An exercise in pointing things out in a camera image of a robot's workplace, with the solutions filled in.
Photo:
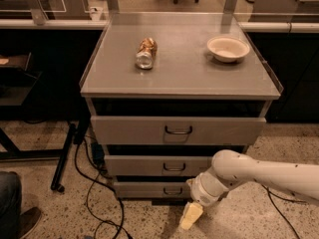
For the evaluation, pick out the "grey drawer cabinet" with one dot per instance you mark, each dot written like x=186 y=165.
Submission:
x=185 y=80

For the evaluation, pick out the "crushed orange soda can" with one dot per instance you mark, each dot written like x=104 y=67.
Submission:
x=146 y=54

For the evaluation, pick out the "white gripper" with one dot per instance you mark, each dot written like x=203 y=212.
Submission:
x=200 y=191

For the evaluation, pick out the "person leg in jeans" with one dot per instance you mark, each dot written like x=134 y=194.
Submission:
x=10 y=205

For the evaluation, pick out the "white bowl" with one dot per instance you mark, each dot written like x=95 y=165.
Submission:
x=227 y=49

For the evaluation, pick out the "dark shoe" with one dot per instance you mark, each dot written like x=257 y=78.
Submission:
x=28 y=221

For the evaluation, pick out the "white horizontal rail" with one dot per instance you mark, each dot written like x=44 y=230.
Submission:
x=255 y=27

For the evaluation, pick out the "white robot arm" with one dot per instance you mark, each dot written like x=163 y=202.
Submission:
x=229 y=169

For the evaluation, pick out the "grey drawer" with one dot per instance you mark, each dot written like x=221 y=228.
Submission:
x=176 y=130
x=152 y=189
x=142 y=165

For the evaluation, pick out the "black side table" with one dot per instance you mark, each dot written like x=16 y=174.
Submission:
x=16 y=83

